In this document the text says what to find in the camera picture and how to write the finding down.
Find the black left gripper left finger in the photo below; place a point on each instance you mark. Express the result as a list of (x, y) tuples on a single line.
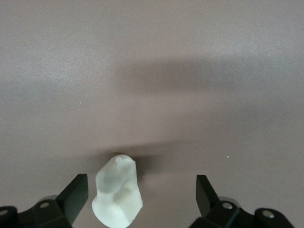
[(71, 199)]

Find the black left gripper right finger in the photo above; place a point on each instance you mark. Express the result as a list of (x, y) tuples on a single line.
[(206, 202)]

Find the small white bun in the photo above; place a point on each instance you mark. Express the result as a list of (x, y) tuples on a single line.
[(116, 194)]

